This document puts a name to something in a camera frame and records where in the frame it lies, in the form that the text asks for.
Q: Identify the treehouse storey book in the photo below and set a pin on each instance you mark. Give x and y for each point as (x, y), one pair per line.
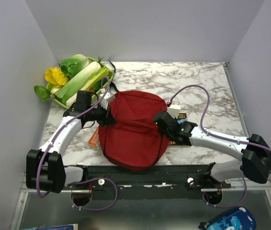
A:
(182, 117)

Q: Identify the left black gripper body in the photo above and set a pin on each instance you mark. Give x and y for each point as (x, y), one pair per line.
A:
(99, 114)

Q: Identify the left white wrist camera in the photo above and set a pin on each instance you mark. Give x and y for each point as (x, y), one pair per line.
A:
(107, 97)

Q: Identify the blue pencil case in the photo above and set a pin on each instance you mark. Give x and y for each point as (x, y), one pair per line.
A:
(238, 218)

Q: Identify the orange paperback book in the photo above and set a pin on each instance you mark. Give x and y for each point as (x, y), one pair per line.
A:
(94, 140)

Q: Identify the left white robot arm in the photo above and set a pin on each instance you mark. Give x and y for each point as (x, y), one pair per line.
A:
(45, 170)

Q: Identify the green lettuce head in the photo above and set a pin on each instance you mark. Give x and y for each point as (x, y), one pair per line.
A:
(73, 65)

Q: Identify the dark green spinach leaf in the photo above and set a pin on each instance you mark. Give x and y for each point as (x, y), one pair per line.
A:
(42, 92)

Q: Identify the blue book corner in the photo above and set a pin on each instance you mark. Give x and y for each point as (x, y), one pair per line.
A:
(61, 227)

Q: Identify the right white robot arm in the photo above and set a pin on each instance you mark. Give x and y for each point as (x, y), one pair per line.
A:
(251, 156)

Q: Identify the green plastic basket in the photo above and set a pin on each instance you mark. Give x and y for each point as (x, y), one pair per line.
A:
(94, 97)

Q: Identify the yellow leaf vegetable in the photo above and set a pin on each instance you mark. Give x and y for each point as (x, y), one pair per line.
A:
(56, 77)

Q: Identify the red backpack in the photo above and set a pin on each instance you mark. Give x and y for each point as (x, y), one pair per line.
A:
(134, 141)

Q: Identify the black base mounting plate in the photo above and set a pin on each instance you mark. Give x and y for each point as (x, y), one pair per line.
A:
(158, 182)

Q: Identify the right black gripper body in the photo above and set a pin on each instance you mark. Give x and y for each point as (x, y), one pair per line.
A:
(161, 131)

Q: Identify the celery stalk bunch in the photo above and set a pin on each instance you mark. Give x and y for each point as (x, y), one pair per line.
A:
(95, 81)

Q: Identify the napa cabbage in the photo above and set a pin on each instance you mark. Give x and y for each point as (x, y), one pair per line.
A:
(76, 83)

